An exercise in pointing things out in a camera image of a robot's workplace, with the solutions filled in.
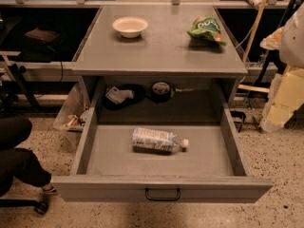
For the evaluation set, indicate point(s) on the grey open drawer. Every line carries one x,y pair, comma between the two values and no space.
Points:
106,166

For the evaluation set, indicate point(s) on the black tape roll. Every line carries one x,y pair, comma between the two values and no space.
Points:
160,92

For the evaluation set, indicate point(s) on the black office chair base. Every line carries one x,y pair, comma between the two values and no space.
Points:
40,207

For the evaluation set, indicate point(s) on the person in black clothes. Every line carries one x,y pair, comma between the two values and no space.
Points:
17,162

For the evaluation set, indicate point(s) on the clear plastic bin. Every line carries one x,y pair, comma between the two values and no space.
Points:
68,120

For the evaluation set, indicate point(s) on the white paper bowl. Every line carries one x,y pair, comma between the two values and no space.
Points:
130,26

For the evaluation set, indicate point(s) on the dark box under bench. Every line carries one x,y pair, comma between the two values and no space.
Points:
45,36

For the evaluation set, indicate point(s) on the black bag with white label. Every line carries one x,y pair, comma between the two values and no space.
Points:
119,97

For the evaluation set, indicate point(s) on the grey counter cabinet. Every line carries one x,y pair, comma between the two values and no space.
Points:
206,72

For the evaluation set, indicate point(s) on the blue plastic water bottle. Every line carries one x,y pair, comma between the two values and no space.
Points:
158,141

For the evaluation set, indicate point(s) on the wooden stick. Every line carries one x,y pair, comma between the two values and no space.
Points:
254,31

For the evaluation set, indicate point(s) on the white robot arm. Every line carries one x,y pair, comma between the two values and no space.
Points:
286,94

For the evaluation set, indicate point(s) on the green chip bag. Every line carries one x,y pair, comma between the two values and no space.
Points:
206,28

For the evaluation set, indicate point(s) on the black drawer handle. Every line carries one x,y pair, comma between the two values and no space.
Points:
162,195

